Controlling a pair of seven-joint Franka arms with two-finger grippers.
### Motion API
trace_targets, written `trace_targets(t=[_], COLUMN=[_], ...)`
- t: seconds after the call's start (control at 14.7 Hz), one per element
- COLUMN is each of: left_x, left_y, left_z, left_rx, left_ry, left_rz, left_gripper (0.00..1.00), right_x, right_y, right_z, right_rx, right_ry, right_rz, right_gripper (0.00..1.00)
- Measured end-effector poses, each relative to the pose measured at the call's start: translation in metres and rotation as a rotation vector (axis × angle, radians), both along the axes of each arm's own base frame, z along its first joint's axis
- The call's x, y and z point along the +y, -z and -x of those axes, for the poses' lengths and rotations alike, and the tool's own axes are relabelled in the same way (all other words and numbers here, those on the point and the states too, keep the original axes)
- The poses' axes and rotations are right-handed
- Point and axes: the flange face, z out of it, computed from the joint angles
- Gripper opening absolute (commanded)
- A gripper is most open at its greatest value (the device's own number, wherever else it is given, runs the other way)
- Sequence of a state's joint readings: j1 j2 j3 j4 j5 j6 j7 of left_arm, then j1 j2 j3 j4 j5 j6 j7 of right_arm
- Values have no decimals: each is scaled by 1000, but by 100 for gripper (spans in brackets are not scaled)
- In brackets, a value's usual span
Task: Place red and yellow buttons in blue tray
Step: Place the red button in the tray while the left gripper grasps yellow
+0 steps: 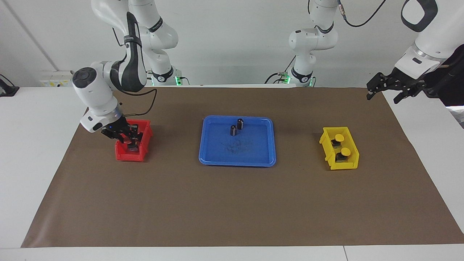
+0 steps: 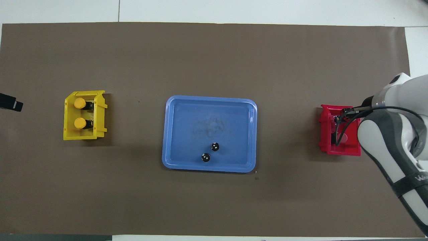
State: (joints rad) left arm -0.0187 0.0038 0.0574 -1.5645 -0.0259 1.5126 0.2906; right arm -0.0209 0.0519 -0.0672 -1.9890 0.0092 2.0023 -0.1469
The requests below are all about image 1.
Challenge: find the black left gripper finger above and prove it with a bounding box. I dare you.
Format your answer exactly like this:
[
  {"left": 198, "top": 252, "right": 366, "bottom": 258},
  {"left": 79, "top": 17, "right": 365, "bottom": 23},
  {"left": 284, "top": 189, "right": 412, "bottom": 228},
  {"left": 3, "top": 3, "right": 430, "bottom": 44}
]
[
  {"left": 394, "top": 91, "right": 417, "bottom": 104},
  {"left": 366, "top": 72, "right": 393, "bottom": 100}
]

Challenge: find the blue plastic tray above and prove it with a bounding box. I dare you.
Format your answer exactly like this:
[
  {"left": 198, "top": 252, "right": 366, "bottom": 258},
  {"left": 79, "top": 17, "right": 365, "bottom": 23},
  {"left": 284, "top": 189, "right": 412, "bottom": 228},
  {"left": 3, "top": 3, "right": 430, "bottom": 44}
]
[{"left": 198, "top": 115, "right": 277, "bottom": 167}]

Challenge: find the red plastic bin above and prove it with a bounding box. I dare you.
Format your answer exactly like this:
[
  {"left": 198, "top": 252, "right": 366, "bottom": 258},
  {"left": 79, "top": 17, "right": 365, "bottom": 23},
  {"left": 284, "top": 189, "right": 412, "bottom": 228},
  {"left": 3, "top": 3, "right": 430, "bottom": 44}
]
[{"left": 115, "top": 119, "right": 153, "bottom": 162}]

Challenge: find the black equipment stand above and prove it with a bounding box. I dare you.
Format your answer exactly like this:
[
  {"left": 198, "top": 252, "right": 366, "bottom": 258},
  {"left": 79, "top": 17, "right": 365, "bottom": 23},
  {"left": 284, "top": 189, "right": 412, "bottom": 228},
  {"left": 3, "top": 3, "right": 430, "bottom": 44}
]
[{"left": 426, "top": 47, "right": 464, "bottom": 107}]

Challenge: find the white crumpled sheet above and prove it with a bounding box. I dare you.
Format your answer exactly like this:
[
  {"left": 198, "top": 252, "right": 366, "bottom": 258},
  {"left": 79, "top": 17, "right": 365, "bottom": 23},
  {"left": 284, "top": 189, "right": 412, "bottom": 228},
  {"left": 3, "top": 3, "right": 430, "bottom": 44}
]
[{"left": 449, "top": 106, "right": 464, "bottom": 128}]

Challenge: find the white power strip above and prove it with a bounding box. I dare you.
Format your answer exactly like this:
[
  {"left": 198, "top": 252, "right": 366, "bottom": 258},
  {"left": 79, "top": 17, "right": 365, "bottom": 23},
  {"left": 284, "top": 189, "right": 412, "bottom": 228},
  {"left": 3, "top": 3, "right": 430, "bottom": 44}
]
[{"left": 40, "top": 71, "right": 74, "bottom": 87}]

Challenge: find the yellow plastic bin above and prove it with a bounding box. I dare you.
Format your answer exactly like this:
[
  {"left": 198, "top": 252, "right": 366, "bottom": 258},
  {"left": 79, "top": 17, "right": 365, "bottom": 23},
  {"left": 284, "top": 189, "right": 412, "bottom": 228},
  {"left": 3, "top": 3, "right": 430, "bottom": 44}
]
[{"left": 319, "top": 127, "right": 360, "bottom": 170}]

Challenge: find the black table clamp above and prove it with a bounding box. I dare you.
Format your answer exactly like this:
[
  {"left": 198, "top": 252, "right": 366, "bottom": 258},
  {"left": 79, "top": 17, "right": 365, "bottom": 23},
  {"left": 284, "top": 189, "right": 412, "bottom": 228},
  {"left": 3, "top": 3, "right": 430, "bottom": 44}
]
[{"left": 0, "top": 74, "right": 20, "bottom": 97}]

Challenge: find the brown table mat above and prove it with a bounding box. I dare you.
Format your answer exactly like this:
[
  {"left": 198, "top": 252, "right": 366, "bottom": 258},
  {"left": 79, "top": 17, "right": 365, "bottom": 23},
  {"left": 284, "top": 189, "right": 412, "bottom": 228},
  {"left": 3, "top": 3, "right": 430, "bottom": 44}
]
[{"left": 21, "top": 86, "right": 464, "bottom": 248}]

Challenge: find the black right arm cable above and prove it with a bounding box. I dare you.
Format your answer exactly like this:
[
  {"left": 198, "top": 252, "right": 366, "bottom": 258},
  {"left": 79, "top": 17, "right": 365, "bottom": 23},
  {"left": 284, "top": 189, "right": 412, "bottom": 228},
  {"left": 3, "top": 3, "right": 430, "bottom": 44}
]
[{"left": 112, "top": 27, "right": 158, "bottom": 116}]

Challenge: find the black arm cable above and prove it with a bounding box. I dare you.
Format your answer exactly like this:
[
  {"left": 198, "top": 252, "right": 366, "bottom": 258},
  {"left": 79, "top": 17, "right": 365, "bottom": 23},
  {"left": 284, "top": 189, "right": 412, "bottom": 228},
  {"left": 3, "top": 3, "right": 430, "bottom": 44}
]
[
  {"left": 112, "top": 27, "right": 158, "bottom": 116},
  {"left": 337, "top": 0, "right": 387, "bottom": 28}
]

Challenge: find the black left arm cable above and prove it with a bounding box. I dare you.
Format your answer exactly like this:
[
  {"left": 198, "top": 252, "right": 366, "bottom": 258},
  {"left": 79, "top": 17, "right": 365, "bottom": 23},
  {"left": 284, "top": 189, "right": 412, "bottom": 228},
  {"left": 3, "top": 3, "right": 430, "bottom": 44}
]
[{"left": 337, "top": 0, "right": 387, "bottom": 28}]

